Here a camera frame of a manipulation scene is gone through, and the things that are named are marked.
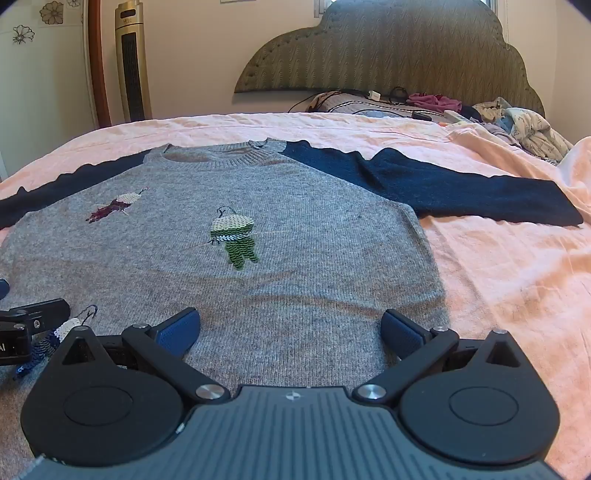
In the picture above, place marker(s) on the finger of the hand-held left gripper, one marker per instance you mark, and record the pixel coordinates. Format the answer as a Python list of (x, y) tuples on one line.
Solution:
[(2, 289), (37, 311)]

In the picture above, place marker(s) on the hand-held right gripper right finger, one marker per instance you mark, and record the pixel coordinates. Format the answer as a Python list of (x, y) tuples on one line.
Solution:
[(400, 333)]

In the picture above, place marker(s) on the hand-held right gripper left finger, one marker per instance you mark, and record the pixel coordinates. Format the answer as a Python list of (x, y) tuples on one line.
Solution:
[(180, 333)]

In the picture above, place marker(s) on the grey sweater with navy sleeves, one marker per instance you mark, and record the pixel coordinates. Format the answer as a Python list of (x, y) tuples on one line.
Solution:
[(277, 277)]

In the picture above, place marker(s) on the pile of light clothes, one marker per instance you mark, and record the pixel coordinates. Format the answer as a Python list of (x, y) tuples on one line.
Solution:
[(531, 129)]

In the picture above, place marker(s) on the pink blanket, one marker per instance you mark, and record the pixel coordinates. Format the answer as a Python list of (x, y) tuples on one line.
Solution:
[(508, 286)]

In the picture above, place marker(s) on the black power adapter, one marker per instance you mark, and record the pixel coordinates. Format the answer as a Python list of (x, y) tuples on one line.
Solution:
[(421, 116)]

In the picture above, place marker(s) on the white remote control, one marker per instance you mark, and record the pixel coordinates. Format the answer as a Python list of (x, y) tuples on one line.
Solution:
[(456, 117)]

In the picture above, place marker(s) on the striped grey pillow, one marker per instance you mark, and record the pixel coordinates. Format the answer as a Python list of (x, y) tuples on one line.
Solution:
[(355, 107)]

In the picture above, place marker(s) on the magenta cloth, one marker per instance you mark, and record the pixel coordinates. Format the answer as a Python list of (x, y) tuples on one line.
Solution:
[(431, 100)]

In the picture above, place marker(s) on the white charger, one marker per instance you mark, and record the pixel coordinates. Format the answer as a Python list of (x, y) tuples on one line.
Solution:
[(374, 96)]

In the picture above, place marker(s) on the gold tower fan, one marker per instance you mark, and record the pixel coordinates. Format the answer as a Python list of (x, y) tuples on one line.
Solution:
[(131, 69)]

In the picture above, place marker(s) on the olive padded headboard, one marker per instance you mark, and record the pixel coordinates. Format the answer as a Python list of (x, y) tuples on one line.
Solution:
[(392, 50)]

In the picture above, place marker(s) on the window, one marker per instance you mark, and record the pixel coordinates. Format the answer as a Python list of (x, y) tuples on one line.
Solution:
[(323, 7)]

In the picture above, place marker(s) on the brown wooden frame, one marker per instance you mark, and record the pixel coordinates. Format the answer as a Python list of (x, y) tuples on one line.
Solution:
[(98, 69)]

